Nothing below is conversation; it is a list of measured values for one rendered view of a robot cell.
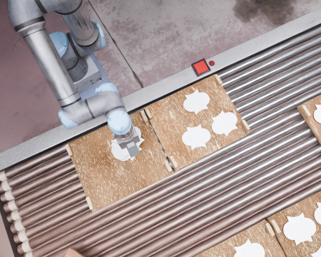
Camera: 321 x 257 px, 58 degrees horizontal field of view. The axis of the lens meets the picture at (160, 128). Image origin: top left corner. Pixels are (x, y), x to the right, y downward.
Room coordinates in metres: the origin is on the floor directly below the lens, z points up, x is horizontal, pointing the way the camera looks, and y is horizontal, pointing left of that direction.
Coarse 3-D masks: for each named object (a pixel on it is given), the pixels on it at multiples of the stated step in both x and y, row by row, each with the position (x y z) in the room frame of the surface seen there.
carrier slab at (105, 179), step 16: (144, 128) 0.38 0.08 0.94; (80, 144) 0.32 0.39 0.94; (96, 144) 0.32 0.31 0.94; (144, 144) 0.30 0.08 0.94; (80, 160) 0.24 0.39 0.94; (96, 160) 0.24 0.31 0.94; (112, 160) 0.23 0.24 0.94; (128, 160) 0.23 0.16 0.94; (144, 160) 0.23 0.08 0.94; (160, 160) 0.22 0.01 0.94; (80, 176) 0.17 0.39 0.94; (96, 176) 0.16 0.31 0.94; (112, 176) 0.16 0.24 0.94; (128, 176) 0.15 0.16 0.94; (144, 176) 0.15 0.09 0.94; (160, 176) 0.14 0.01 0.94; (96, 192) 0.09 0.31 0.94; (112, 192) 0.09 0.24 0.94; (128, 192) 0.08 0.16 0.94; (96, 208) 0.02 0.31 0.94
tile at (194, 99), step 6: (186, 96) 0.53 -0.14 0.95; (192, 96) 0.53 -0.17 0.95; (198, 96) 0.53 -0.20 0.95; (204, 96) 0.52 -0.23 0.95; (186, 102) 0.50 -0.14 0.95; (192, 102) 0.50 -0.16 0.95; (198, 102) 0.49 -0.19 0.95; (204, 102) 0.49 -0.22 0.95; (186, 108) 0.47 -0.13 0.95; (192, 108) 0.47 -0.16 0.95; (198, 108) 0.46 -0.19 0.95; (204, 108) 0.46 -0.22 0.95
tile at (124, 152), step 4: (136, 128) 0.34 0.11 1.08; (140, 132) 0.32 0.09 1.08; (140, 136) 0.31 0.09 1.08; (116, 140) 0.29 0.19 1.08; (140, 140) 0.29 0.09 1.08; (144, 140) 0.29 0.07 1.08; (140, 144) 0.27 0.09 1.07; (120, 148) 0.26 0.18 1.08; (124, 148) 0.26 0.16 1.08; (120, 152) 0.24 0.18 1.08; (124, 152) 0.24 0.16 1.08; (128, 152) 0.24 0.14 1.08
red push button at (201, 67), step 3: (198, 63) 0.72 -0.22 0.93; (201, 63) 0.72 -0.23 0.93; (204, 63) 0.71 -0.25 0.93; (195, 66) 0.70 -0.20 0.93; (198, 66) 0.70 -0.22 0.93; (201, 66) 0.70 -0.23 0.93; (204, 66) 0.70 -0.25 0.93; (198, 69) 0.68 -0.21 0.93; (201, 69) 0.68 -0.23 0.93; (204, 69) 0.68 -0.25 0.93; (207, 69) 0.68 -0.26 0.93; (198, 72) 0.66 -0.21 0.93; (201, 72) 0.66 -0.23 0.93
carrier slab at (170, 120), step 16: (208, 80) 0.62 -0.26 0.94; (176, 96) 0.54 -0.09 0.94; (224, 96) 0.52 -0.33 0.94; (160, 112) 0.46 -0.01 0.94; (176, 112) 0.45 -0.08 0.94; (192, 112) 0.45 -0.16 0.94; (208, 112) 0.44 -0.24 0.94; (224, 112) 0.44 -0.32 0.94; (160, 128) 0.38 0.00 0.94; (176, 128) 0.37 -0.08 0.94; (208, 128) 0.36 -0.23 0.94; (240, 128) 0.35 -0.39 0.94; (176, 144) 0.29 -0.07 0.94; (208, 144) 0.28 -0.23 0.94; (224, 144) 0.28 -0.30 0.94; (176, 160) 0.22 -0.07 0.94; (192, 160) 0.21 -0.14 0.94
